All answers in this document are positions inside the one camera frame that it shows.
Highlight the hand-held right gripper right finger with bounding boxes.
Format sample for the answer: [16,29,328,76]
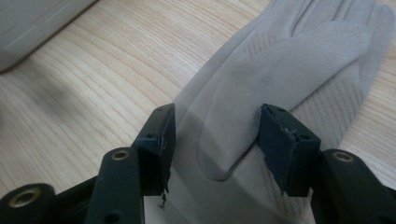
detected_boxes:
[257,103,396,224]

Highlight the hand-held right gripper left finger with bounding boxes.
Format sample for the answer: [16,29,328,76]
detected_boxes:
[85,103,177,224]

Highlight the plain beige glove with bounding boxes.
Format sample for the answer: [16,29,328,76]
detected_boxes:
[143,0,396,224]

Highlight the clear plastic storage bin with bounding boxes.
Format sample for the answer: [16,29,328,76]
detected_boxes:
[0,0,99,74]

